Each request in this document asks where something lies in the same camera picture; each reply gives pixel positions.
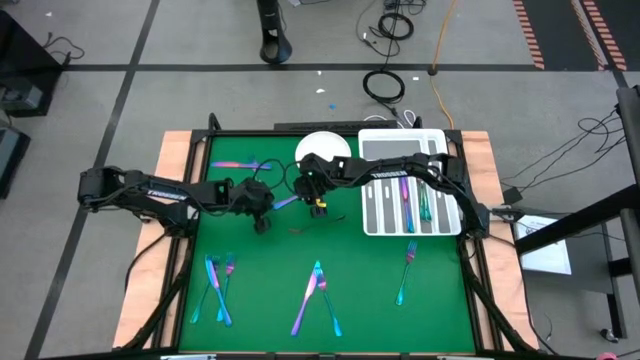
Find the white plastic cutlery tray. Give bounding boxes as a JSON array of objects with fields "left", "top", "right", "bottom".
[{"left": 357, "top": 128, "right": 462, "bottom": 237}]

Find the white round plate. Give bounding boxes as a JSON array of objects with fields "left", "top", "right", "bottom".
[{"left": 294, "top": 130, "right": 353, "bottom": 171}]

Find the black orange-striped floor mat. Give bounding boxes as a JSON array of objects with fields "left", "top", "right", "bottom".
[
  {"left": 579, "top": 0, "right": 640, "bottom": 71},
  {"left": 512, "top": 0, "right": 609, "bottom": 71}
]

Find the white paper sheet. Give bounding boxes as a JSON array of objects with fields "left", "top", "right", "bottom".
[{"left": 513, "top": 214, "right": 574, "bottom": 276}]

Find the light wooden table board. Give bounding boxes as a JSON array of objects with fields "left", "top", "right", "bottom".
[{"left": 112, "top": 129, "right": 540, "bottom": 351}]

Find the black floor stand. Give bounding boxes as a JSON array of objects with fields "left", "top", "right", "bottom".
[{"left": 255, "top": 0, "right": 294, "bottom": 65}]

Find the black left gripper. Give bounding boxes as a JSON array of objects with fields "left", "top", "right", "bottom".
[{"left": 230, "top": 177, "right": 281, "bottom": 235}]

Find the black steel stand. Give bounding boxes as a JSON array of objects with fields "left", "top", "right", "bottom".
[{"left": 514, "top": 84, "right": 640, "bottom": 341}]

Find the large black cabinet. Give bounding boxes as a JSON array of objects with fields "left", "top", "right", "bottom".
[{"left": 0, "top": 9, "right": 64, "bottom": 119}]

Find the small black cabinet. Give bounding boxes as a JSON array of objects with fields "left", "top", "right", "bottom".
[{"left": 0, "top": 124, "right": 31, "bottom": 200}]

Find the yellow floor cable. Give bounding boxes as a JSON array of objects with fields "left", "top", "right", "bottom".
[{"left": 428, "top": 0, "right": 459, "bottom": 130}]

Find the black flat bar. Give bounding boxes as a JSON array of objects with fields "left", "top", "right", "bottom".
[{"left": 273, "top": 119, "right": 399, "bottom": 132}]

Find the coiled black cable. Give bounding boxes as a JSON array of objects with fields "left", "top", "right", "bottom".
[
  {"left": 362, "top": 68, "right": 406, "bottom": 105},
  {"left": 377, "top": 12, "right": 415, "bottom": 42}
]

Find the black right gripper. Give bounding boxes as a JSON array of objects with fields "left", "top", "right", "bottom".
[{"left": 293, "top": 152, "right": 337, "bottom": 219}]

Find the iridescent rainbow knife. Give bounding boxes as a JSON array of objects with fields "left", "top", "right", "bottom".
[
  {"left": 290, "top": 260, "right": 322, "bottom": 338},
  {"left": 272, "top": 194, "right": 301, "bottom": 211},
  {"left": 203, "top": 253, "right": 234, "bottom": 328},
  {"left": 398, "top": 175, "right": 416, "bottom": 235},
  {"left": 209, "top": 160, "right": 274, "bottom": 172}
]

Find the black cable bundle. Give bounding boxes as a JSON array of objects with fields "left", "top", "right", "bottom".
[{"left": 499, "top": 107, "right": 629, "bottom": 194}]

